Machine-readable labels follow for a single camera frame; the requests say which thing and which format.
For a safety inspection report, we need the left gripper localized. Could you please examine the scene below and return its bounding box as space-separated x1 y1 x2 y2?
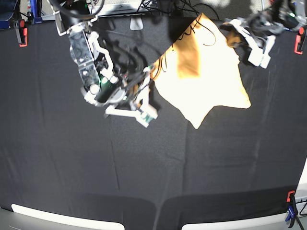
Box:
221 11 284 56

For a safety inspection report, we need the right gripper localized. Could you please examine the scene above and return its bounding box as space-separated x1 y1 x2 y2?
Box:
95 67 153 119

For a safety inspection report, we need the yellow t-shirt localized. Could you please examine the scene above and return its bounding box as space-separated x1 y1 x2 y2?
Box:
150 13 251 129

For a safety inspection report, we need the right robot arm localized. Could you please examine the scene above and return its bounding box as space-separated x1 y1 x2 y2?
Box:
49 0 158 127

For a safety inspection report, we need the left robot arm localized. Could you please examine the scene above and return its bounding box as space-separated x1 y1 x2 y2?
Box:
222 0 307 51

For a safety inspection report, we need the red black clamp right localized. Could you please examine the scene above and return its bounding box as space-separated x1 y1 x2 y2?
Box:
294 27 306 55

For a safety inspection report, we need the red black clamp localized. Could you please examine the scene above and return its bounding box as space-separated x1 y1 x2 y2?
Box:
14 20 28 47
294 27 306 55

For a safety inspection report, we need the black table cloth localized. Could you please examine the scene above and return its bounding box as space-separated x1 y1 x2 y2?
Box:
0 23 307 230

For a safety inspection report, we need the red black clamp left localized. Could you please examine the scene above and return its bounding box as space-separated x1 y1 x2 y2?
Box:
14 20 28 47

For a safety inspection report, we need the blue clamp top left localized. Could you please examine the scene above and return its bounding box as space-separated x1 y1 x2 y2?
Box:
27 0 43 24

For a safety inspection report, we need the blue clamp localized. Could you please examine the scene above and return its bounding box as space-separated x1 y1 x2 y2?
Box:
27 0 43 24
285 190 298 229

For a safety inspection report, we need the blue clamp bottom right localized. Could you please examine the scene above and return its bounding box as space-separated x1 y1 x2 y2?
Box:
285 190 298 229

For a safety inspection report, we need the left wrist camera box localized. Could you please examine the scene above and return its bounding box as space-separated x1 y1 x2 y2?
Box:
248 47 272 69

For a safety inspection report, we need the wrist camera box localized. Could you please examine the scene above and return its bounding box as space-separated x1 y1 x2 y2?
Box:
136 104 158 128
248 47 272 69

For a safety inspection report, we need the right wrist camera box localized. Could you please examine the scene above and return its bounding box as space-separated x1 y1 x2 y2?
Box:
136 104 158 128

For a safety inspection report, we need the black cable bundle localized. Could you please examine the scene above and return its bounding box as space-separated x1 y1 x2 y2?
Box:
139 0 219 20

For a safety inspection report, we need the aluminium rail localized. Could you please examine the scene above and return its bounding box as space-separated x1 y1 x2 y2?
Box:
40 3 149 21

